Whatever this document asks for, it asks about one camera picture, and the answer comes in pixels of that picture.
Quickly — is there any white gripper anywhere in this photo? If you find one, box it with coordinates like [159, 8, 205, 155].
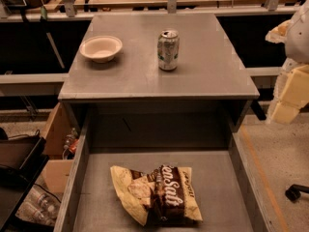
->
[269, 58, 309, 124]

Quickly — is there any brown and yellow chip bag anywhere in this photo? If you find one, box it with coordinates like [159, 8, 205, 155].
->
[110, 164, 203, 225]

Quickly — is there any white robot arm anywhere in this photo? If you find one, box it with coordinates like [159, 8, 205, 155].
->
[266, 0, 309, 124]

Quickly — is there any grey cabinet counter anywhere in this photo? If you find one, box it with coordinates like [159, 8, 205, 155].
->
[57, 13, 261, 133]

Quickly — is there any open grey top drawer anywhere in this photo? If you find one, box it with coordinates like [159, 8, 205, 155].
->
[54, 107, 275, 232]

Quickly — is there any black office chair caster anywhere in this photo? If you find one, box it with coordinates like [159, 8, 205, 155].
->
[285, 184, 309, 202]

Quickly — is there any silver green soda can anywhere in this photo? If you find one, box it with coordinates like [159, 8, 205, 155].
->
[157, 28, 180, 71]

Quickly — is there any white paper bowl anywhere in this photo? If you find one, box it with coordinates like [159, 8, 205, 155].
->
[79, 36, 123, 63]

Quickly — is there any cardboard box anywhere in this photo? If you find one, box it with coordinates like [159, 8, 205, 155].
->
[42, 102, 72, 193]

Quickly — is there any plastic water bottles pack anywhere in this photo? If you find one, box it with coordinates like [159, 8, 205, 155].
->
[16, 186, 60, 226]

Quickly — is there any black tray cart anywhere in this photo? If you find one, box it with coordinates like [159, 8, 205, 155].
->
[0, 129, 48, 232]

